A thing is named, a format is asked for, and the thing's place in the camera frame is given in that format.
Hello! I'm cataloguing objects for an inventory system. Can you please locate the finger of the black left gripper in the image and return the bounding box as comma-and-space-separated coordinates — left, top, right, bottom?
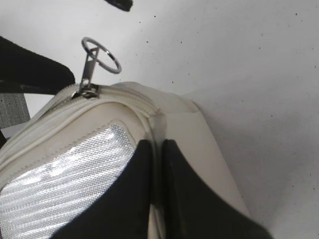
105, 0, 133, 11
0, 37, 75, 95

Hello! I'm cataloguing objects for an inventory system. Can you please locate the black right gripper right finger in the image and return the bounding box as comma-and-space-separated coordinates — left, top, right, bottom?
161, 139, 272, 239

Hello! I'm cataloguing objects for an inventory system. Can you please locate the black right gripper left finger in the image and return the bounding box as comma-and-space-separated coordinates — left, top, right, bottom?
52, 140, 152, 239

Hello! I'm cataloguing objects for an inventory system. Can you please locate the silver zipper pull with ring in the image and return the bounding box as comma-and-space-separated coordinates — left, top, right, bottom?
72, 37, 122, 99

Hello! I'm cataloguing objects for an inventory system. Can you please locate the cream canvas zipper bag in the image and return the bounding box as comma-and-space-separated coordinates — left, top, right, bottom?
0, 83, 250, 239

